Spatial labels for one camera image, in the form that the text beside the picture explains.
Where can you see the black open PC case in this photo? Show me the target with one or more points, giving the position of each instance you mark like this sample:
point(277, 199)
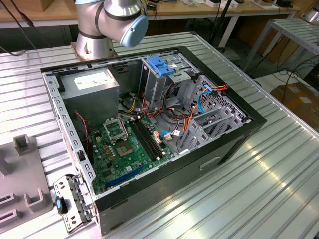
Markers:
point(162, 184)

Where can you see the grey power supply unit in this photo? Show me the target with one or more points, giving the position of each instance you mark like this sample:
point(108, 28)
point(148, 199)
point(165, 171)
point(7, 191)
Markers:
point(92, 99)

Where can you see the small brown box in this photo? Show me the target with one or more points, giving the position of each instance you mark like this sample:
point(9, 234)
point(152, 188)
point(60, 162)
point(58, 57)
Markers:
point(46, 5)

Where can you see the large brown cardboard box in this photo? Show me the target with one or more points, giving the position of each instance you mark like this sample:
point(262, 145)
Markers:
point(299, 104)

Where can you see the grey metal optical drive cage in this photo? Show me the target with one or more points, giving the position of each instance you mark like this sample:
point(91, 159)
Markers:
point(154, 84)

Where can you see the hinged metal slot retainer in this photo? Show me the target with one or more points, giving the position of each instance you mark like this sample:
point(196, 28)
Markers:
point(61, 185)

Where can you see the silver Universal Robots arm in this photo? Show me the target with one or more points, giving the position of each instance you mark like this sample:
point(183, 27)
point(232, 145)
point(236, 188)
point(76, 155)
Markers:
point(89, 25)

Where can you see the small white box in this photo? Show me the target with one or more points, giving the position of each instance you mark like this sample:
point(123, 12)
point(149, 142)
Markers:
point(213, 3)

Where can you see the black RAM slot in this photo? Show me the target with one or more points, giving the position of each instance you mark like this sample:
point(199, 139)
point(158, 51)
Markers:
point(141, 139)
point(145, 139)
point(148, 139)
point(151, 139)

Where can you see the green motherboard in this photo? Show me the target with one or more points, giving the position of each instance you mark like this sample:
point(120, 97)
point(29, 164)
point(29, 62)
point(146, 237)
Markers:
point(119, 171)

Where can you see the CPU socket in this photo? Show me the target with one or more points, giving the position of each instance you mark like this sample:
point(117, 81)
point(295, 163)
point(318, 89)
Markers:
point(124, 149)

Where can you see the grey metal disk bay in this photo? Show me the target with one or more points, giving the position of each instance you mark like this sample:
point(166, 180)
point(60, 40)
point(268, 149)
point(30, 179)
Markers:
point(199, 134)

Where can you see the blue plastic drive latch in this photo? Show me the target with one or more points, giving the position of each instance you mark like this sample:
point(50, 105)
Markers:
point(157, 64)

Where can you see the small black device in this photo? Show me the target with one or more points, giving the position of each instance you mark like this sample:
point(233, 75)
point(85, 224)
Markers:
point(284, 3)

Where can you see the grey parts rack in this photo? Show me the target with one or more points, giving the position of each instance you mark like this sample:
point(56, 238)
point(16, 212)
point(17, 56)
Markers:
point(25, 169)

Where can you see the blue expansion slot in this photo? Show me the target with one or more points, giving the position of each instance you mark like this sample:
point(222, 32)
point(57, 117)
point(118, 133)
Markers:
point(124, 176)

